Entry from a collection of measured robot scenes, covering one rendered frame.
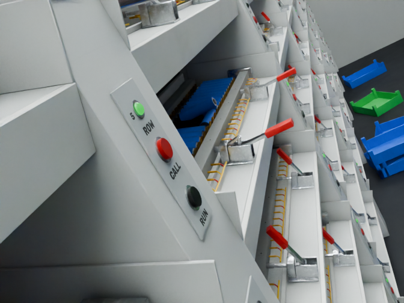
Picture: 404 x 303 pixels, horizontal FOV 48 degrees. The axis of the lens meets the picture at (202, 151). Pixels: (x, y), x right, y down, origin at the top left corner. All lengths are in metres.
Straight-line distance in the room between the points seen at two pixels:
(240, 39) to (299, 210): 0.38
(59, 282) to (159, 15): 0.31
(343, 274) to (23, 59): 0.77
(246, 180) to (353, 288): 0.45
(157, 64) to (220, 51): 0.56
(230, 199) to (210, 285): 0.10
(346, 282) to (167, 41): 0.62
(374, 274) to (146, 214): 0.94
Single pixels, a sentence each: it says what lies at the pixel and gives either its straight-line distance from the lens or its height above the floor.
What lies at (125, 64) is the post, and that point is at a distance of 0.35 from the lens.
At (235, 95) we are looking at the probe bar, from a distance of 0.77.
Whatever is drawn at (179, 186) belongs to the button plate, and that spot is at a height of 1.02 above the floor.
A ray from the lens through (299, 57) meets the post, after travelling 1.68.
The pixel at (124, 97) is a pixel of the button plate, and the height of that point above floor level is 1.09.
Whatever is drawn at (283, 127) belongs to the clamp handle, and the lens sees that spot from 0.54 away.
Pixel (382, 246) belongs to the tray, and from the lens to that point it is 1.64.
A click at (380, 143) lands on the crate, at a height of 0.09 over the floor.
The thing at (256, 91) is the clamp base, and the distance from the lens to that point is 0.80.
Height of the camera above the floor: 1.11
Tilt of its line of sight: 15 degrees down
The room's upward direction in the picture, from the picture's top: 30 degrees counter-clockwise
